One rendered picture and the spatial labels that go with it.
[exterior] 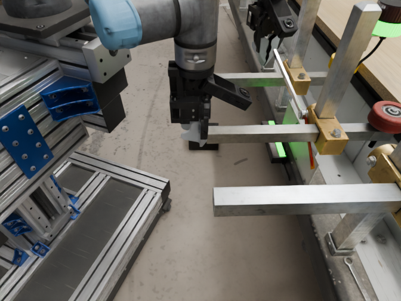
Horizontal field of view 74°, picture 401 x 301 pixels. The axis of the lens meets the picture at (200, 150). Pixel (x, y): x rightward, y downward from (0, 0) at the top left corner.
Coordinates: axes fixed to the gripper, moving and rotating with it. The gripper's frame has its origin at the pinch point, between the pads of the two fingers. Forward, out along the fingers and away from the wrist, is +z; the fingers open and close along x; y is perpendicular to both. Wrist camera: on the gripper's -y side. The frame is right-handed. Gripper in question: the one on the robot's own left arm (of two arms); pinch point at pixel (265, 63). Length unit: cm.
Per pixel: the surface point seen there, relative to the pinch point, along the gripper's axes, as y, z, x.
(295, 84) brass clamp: -7.6, 4.2, -6.3
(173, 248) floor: -2, 89, 35
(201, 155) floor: 51, 89, -1
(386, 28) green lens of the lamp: -26.9, -18.3, -4.8
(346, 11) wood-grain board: 24, -1, -51
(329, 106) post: -24.7, -1.1, -1.5
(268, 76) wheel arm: -1.4, 4.0, -1.0
